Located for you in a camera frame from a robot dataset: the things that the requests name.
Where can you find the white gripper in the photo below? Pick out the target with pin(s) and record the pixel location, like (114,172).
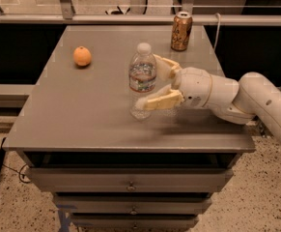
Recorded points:
(194,87)

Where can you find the clear plastic water bottle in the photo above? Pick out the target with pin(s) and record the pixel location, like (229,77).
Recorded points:
(141,78)

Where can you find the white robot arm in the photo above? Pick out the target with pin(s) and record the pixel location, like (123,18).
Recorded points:
(235,101)

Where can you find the gold soda can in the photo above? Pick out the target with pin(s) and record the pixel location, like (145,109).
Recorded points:
(181,30)

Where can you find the orange fruit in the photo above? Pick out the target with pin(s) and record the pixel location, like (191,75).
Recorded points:
(82,56)

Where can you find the grey drawer cabinet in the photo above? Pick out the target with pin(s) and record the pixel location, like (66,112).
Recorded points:
(78,117)

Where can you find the top grey drawer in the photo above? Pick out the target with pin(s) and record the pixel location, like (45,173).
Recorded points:
(129,179)

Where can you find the grey drawer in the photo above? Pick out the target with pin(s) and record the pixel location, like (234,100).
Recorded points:
(133,205)
(129,179)
(134,222)

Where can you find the middle grey drawer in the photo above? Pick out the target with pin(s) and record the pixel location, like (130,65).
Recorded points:
(133,205)

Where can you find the bottom grey drawer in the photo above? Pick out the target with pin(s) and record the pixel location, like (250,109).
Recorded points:
(134,222)

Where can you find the grey metal railing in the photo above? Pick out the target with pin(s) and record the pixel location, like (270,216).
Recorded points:
(204,12)

